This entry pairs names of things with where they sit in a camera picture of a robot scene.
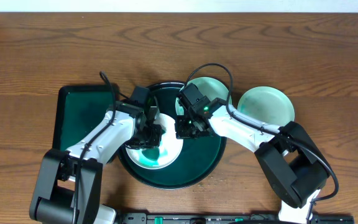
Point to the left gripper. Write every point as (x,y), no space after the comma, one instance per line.
(150,138)

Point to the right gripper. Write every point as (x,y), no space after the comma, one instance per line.
(181,132)

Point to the white plate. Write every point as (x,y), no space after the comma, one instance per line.
(159,157)

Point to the mint plate top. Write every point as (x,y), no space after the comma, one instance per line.
(210,87)

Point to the mint plate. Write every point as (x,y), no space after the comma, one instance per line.
(267,104)
(210,87)

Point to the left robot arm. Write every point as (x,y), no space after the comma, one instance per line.
(68,185)

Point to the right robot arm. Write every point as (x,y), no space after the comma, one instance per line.
(291,162)

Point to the round dark green tray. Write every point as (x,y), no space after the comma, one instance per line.
(197,159)

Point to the rectangular dark green tray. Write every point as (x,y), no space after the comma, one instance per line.
(80,108)

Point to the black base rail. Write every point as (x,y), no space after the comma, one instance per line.
(143,218)

